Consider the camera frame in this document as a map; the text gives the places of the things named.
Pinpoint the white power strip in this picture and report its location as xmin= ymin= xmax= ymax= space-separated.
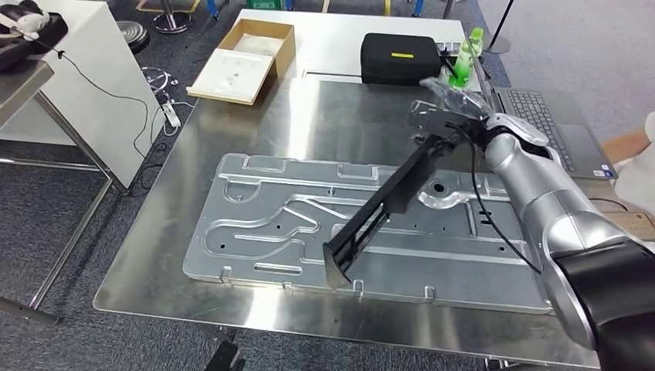
xmin=161 ymin=102 xmax=182 ymax=129

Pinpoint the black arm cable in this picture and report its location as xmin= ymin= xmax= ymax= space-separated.
xmin=445 ymin=121 xmax=542 ymax=275

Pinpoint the black disc base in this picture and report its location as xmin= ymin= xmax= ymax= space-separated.
xmin=116 ymin=20 xmax=151 ymax=55

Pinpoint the person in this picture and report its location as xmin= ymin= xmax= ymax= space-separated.
xmin=601 ymin=110 xmax=655 ymax=216

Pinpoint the white foam tray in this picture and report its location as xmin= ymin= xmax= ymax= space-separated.
xmin=188 ymin=47 xmax=276 ymax=104

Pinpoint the black pole stand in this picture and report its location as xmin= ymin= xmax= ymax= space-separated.
xmin=483 ymin=0 xmax=515 ymax=55

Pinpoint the grey laptop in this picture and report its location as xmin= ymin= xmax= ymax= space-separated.
xmin=468 ymin=48 xmax=619 ymax=180

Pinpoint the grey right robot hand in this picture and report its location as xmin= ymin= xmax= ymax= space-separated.
xmin=409 ymin=77 xmax=495 ymax=127

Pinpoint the open cardboard box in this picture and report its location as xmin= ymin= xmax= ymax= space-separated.
xmin=186 ymin=19 xmax=297 ymax=107

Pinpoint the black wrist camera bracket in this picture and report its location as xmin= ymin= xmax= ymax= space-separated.
xmin=407 ymin=108 xmax=484 ymax=152

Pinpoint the white board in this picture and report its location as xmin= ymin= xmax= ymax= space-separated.
xmin=0 ymin=0 xmax=168 ymax=189

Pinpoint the black and white headset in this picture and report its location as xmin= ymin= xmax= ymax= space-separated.
xmin=0 ymin=0 xmax=69 ymax=72

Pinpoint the chrome stanchion post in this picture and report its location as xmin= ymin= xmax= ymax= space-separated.
xmin=152 ymin=0 xmax=193 ymax=34

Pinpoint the brown flat case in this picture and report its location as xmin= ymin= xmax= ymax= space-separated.
xmin=603 ymin=210 xmax=655 ymax=242

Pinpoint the steel table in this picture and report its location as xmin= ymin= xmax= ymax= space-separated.
xmin=0 ymin=56 xmax=129 ymax=326

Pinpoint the grey stamped metal panel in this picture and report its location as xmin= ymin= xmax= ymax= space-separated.
xmin=182 ymin=152 xmax=556 ymax=315

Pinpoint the steel workbench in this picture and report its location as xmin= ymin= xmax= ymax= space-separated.
xmin=93 ymin=77 xmax=655 ymax=371

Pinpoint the black bench cable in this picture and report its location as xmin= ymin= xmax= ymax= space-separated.
xmin=588 ymin=196 xmax=630 ymax=214

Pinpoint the black zip case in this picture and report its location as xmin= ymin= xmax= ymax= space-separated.
xmin=360 ymin=32 xmax=442 ymax=86

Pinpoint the white power strip cable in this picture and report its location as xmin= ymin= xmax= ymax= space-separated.
xmin=162 ymin=100 xmax=196 ymax=137

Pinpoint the long black metal part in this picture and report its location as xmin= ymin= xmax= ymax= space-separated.
xmin=322 ymin=134 xmax=454 ymax=289

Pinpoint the green plastic bottle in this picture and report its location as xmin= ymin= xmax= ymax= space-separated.
xmin=448 ymin=26 xmax=484 ymax=88

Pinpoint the black robot foot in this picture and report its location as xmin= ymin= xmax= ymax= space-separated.
xmin=204 ymin=340 xmax=242 ymax=371

